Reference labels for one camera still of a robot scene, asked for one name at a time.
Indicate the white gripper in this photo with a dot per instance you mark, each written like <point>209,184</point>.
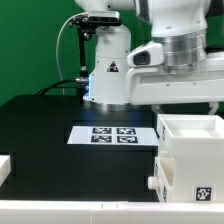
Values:
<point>153,86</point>

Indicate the large white drawer cabinet box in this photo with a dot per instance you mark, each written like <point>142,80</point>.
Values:
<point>196,142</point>

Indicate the small white drawer with knob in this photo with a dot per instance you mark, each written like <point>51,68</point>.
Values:
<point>162,180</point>

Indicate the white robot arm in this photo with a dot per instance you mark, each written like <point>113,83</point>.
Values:
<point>179,25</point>

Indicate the white sheet with markers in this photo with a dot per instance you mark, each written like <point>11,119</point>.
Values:
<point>99,135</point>

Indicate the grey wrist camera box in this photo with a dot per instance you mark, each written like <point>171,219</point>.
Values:
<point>149,54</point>

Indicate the grey camera on stand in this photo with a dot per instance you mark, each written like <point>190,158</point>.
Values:
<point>104,17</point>

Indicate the black camera stand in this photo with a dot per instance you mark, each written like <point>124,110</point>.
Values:
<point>85,31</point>

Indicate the white left fence rail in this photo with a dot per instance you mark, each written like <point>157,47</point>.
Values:
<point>5,168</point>

